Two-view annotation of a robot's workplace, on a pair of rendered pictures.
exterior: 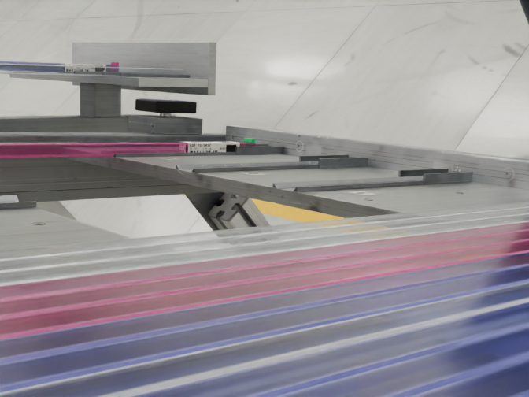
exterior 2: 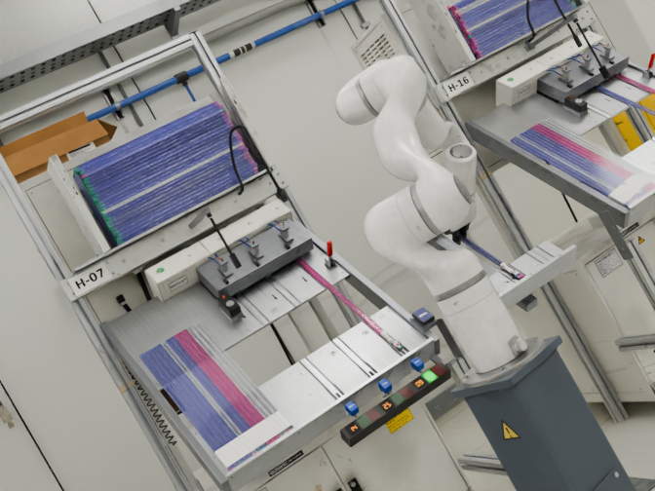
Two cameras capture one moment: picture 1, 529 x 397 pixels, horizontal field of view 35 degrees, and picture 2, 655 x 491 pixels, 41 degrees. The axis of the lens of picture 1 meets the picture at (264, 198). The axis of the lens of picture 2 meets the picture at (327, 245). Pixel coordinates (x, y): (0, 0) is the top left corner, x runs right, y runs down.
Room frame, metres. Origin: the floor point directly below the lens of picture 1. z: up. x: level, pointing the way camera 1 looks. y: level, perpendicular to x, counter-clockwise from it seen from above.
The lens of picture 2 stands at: (0.88, -2.36, 1.13)
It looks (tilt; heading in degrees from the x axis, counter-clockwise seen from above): 1 degrees down; 95
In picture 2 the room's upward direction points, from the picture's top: 30 degrees counter-clockwise
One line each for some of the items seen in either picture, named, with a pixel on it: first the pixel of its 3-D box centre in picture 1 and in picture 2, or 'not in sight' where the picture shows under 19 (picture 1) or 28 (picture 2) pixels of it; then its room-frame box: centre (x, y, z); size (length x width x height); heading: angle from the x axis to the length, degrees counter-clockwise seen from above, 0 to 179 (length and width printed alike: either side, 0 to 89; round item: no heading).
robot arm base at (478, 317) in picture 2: not in sight; (482, 325); (0.92, -0.53, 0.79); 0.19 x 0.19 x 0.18
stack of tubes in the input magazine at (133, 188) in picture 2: not in sight; (168, 173); (0.31, 0.33, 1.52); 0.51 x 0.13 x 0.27; 27
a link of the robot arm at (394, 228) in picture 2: not in sight; (419, 245); (0.89, -0.52, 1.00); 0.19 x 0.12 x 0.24; 165
